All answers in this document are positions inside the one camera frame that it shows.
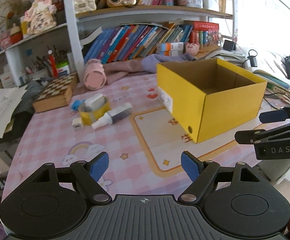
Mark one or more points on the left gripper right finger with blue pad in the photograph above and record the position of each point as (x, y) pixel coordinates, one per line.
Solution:
(202, 174)

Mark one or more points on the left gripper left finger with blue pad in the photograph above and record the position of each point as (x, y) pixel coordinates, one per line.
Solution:
(87, 175)

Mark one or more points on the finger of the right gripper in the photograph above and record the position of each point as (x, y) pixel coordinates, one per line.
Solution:
(261, 135)
(281, 114)

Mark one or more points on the white USB charger cube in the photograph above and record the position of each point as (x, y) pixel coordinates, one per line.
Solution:
(77, 124)

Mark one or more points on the white blue spray bottle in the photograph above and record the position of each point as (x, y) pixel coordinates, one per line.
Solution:
(114, 115)

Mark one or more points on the yellow tape roll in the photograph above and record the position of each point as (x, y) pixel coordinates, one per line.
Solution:
(89, 117)

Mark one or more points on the white power adapter block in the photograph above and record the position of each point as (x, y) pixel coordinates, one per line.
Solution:
(94, 103)

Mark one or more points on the stack of papers and books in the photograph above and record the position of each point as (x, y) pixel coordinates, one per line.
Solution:
(270, 67)

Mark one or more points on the pink checkered table mat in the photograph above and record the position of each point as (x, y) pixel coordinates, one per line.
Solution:
(144, 148)

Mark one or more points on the yellow cardboard box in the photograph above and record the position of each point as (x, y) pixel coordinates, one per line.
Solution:
(209, 97)

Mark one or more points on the blue crumpled object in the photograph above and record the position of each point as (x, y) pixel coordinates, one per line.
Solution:
(76, 104)

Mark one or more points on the wooden chess board box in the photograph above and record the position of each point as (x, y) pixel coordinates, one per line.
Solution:
(57, 93)

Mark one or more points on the small black display device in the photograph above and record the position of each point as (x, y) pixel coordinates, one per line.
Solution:
(229, 45)

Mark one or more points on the pink cylindrical bottle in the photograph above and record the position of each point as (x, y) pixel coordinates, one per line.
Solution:
(94, 75)

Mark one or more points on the pink purple cloth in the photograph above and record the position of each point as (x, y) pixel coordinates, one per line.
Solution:
(117, 70)

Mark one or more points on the pink pig plush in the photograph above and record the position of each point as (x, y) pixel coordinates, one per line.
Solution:
(192, 48)

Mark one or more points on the green lid white jar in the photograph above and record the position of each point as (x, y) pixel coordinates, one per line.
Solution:
(63, 68)

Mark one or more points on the orange white medicine boxes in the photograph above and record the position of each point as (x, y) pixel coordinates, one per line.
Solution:
(170, 49)

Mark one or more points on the red white marker bottle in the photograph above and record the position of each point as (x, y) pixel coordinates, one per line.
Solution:
(52, 63)

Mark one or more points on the row of colourful books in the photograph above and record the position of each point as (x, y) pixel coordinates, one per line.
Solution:
(132, 41)

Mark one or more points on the lucky cat figurine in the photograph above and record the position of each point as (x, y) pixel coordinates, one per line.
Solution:
(40, 16)

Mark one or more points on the white pearl handbag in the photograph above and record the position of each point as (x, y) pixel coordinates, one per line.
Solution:
(82, 6)

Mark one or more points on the white bookshelf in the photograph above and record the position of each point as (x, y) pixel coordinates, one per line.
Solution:
(79, 27)

